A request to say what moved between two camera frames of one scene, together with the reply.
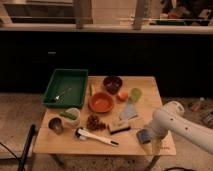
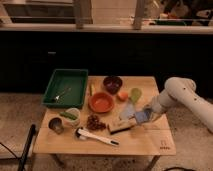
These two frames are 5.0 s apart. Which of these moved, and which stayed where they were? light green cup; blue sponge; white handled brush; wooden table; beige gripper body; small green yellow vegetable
Moved: beige gripper body; blue sponge
Stayed: light green cup; white handled brush; small green yellow vegetable; wooden table
